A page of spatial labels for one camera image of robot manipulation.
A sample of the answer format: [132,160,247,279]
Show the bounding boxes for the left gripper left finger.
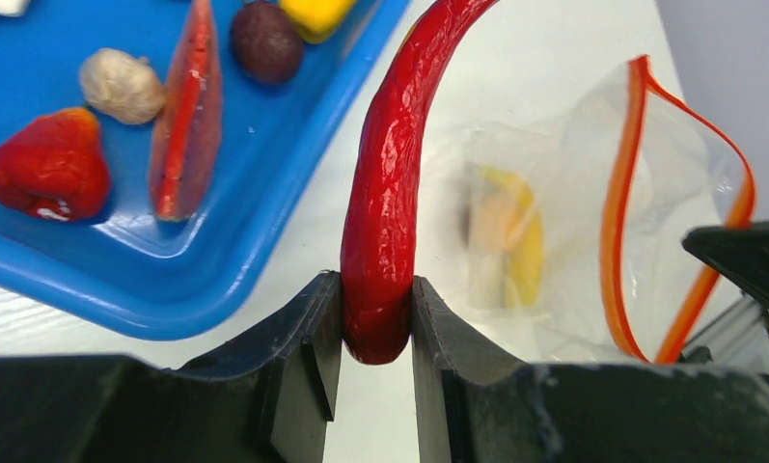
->
[0,271,342,462]

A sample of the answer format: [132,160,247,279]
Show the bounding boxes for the clear zip bag orange zipper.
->
[457,54,757,367]

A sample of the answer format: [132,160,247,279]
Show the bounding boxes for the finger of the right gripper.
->
[682,220,769,310]

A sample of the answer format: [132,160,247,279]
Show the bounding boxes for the red toy watermelon slice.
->
[148,1,223,222]

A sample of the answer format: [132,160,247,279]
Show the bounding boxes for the dark purple toy fruit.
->
[229,1,304,85]

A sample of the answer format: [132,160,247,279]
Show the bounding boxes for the yellow toy banana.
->
[467,167,544,309]

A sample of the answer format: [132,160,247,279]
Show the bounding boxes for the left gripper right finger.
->
[412,277,769,462]

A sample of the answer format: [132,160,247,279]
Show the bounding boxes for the yellow toy pepper slice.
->
[278,0,357,44]

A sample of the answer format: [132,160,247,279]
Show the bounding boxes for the red toy wax apple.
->
[0,107,111,222]

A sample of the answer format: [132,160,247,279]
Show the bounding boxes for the white toy mushroom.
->
[0,0,30,17]

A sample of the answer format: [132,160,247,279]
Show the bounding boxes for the beige toy garlic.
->
[78,48,166,125]

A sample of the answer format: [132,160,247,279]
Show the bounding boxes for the red toy chili pepper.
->
[340,0,493,365]

